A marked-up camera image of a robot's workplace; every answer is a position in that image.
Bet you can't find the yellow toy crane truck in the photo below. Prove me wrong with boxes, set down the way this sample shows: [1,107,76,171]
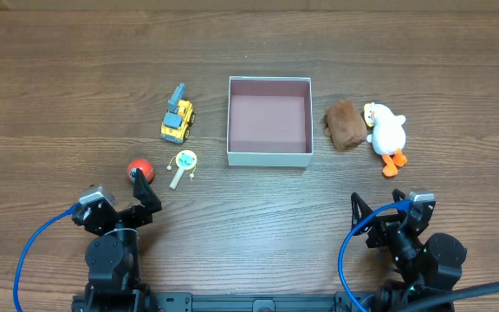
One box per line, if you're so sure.
[160,83,196,144]

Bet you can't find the white plush duck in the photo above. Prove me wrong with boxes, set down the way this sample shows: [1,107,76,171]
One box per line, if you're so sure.
[363,102,407,178]

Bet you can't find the brown plush toy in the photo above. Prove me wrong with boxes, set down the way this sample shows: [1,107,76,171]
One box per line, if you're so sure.
[324,100,367,151]

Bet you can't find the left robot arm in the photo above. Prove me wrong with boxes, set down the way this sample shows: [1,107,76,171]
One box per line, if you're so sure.
[71,168,162,312]

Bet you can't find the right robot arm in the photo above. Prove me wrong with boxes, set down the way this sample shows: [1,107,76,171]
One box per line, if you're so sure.
[356,189,467,311]

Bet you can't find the red ball toy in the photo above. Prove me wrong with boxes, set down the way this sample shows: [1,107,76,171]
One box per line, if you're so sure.
[127,159,155,184]

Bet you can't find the wooden rattle drum toy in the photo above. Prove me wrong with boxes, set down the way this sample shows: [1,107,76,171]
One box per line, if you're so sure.
[166,150,198,190]

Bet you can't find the white box with pink interior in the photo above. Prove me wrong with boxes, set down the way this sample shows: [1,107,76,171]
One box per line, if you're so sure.
[226,76,314,167]

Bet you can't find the left blue cable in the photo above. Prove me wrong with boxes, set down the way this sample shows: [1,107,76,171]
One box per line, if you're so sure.
[12,202,82,312]

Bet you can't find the blue cable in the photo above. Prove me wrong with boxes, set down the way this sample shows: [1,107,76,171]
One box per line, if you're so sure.
[12,202,82,312]
[337,199,413,312]

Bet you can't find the right blue cable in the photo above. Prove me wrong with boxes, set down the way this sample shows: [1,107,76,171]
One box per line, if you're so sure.
[337,199,413,312]

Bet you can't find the black thick cable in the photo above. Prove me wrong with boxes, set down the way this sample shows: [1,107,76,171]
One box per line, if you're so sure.
[394,276,499,312]

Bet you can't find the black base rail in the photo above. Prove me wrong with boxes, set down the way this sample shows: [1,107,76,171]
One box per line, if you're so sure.
[71,291,389,312]

